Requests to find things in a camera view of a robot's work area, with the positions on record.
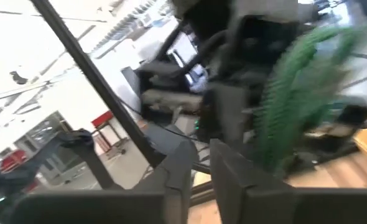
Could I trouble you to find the black aluminium rig frame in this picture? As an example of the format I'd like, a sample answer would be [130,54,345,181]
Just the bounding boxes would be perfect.
[29,0,165,169]

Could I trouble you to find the green braided usb cable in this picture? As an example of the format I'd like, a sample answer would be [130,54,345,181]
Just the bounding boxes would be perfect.
[253,24,363,180]

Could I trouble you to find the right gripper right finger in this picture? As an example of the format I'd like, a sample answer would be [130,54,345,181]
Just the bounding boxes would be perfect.
[210,138,297,224]

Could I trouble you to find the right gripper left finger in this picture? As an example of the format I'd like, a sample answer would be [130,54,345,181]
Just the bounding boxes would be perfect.
[133,139,199,224]

